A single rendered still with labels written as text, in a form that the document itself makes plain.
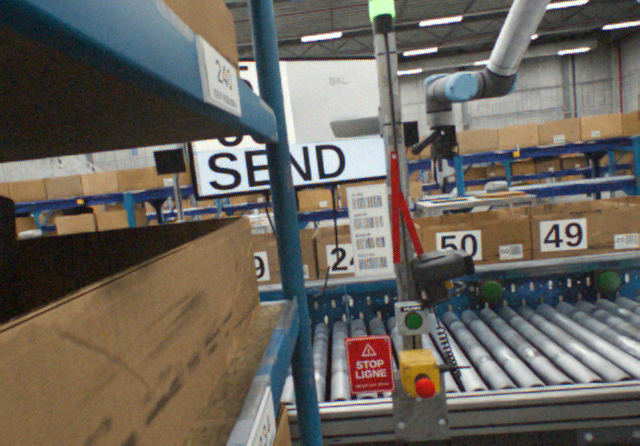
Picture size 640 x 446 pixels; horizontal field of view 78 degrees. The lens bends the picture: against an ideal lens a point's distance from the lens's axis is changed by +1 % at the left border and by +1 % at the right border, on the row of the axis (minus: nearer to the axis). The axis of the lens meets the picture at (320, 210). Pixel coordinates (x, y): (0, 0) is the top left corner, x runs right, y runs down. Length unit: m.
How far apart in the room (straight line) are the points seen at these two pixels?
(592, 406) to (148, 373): 1.01
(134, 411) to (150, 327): 0.03
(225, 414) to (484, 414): 0.83
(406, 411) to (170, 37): 0.91
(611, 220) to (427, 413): 1.05
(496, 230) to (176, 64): 1.45
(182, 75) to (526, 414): 1.00
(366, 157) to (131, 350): 0.81
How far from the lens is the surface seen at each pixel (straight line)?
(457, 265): 0.83
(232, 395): 0.28
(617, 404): 1.14
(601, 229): 1.73
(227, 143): 0.88
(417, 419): 1.01
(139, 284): 0.20
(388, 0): 0.91
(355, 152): 0.94
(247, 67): 0.93
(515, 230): 1.58
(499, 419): 1.06
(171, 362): 0.23
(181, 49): 0.18
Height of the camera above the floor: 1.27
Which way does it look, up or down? 5 degrees down
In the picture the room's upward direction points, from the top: 6 degrees counter-clockwise
